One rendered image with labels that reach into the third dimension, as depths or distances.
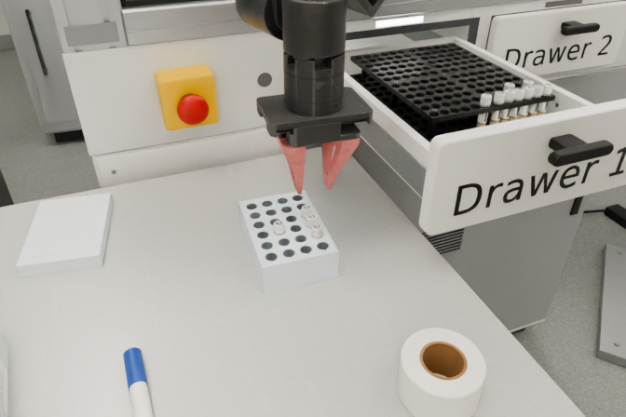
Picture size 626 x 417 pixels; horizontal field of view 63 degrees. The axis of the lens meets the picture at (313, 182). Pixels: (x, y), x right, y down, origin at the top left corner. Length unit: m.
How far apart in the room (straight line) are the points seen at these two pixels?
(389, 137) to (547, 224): 0.75
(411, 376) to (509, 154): 0.24
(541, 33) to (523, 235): 0.49
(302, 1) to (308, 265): 0.27
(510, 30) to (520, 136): 0.41
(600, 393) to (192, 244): 1.20
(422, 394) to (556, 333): 1.24
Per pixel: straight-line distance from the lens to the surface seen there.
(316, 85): 0.47
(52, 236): 0.68
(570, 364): 1.61
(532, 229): 1.28
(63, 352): 0.56
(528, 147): 0.56
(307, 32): 0.46
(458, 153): 0.51
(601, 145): 0.58
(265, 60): 0.75
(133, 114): 0.75
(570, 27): 0.97
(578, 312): 1.76
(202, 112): 0.68
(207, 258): 0.61
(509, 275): 1.34
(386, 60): 0.77
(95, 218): 0.69
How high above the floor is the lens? 1.16
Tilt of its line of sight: 33 degrees down
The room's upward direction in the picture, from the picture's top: straight up
